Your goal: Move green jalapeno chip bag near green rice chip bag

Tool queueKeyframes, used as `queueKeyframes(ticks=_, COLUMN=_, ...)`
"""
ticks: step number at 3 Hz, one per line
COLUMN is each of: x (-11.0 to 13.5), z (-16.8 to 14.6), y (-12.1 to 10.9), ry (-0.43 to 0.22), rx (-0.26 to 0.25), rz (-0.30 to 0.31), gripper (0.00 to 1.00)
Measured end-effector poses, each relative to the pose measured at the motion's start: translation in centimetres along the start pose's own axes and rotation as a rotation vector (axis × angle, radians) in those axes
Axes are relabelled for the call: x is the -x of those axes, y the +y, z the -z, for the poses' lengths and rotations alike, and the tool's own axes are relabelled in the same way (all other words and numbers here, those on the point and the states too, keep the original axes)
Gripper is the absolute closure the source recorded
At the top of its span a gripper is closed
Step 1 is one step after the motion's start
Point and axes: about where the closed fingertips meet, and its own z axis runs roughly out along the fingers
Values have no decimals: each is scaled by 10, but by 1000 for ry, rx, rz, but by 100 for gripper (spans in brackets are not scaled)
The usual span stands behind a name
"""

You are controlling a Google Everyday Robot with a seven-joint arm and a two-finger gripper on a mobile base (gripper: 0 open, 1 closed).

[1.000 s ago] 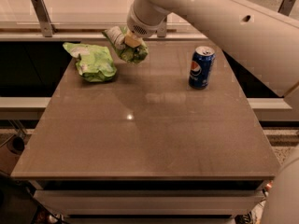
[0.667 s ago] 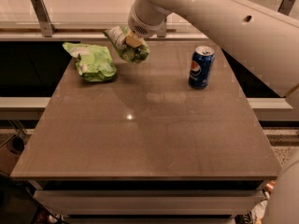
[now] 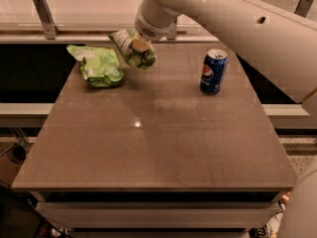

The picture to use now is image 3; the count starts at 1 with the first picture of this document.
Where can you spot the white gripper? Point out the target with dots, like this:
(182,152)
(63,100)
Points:
(149,29)

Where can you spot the green jalapeno chip bag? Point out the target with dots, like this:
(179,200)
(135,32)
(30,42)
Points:
(123,42)

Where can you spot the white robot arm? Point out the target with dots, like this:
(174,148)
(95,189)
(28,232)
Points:
(278,43)

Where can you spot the green rice chip bag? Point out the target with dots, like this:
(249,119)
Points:
(99,66)

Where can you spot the blue Pepsi can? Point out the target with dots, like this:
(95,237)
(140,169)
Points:
(213,70)

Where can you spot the glass railing panel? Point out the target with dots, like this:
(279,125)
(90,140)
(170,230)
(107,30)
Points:
(70,15)

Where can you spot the left metal railing bracket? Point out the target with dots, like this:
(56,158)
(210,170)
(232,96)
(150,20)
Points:
(44,13)

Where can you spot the right metal railing bracket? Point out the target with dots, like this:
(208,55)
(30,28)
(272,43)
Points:
(303,7)

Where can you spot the wire basket with items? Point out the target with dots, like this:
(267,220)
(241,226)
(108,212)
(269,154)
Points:
(273,225)

